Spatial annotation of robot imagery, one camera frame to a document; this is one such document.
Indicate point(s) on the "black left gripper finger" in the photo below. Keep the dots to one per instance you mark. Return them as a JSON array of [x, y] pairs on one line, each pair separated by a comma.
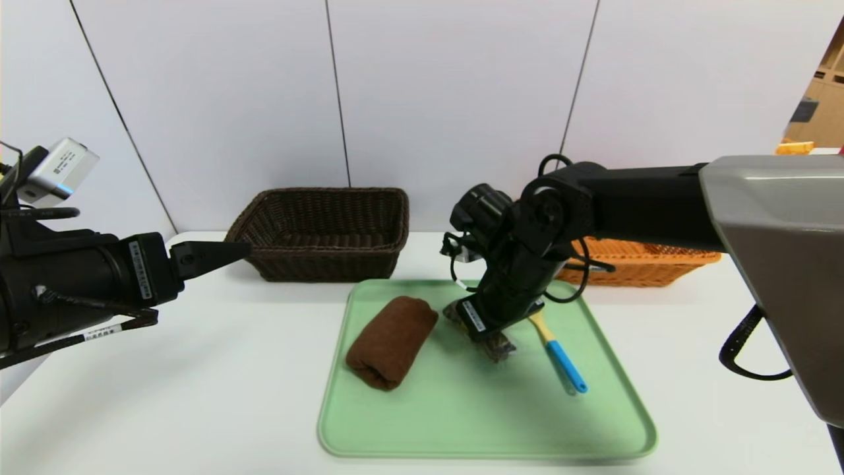
[[204, 257]]

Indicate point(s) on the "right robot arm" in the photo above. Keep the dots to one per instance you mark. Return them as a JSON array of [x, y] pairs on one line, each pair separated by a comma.
[[646, 204]]

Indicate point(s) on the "light green plastic tray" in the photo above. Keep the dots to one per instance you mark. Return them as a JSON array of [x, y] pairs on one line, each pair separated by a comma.
[[461, 415]]

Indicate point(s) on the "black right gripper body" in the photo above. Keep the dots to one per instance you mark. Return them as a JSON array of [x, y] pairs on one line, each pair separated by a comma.
[[479, 317]]

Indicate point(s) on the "brown towel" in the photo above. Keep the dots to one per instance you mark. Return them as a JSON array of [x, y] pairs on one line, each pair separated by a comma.
[[392, 343]]

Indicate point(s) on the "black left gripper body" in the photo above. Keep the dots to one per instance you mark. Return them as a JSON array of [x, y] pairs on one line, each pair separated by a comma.
[[150, 269]]

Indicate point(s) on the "black item on shelving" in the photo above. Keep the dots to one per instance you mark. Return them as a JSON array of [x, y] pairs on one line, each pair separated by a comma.
[[803, 110]]

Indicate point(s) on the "orange wicker basket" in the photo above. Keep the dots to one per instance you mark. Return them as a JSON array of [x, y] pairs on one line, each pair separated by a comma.
[[646, 267]]

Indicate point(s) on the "dark brown wicker basket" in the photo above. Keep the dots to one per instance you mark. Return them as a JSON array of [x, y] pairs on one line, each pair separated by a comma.
[[316, 264]]

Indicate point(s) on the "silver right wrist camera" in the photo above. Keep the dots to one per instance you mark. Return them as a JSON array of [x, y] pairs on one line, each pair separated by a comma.
[[461, 253]]

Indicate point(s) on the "small yellow wicker basket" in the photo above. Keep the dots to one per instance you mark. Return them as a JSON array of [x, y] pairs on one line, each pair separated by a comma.
[[794, 148]]

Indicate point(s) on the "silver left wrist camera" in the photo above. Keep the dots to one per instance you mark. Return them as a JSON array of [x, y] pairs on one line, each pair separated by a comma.
[[62, 168]]

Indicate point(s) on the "chocolate snack pack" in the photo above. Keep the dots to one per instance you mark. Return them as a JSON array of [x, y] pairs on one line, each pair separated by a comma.
[[498, 348]]

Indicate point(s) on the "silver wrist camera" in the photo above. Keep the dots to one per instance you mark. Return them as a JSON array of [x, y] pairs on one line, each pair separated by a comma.
[[461, 253], [62, 168]]

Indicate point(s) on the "wooden shelving unit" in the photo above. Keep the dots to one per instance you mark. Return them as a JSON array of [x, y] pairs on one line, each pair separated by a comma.
[[831, 112]]

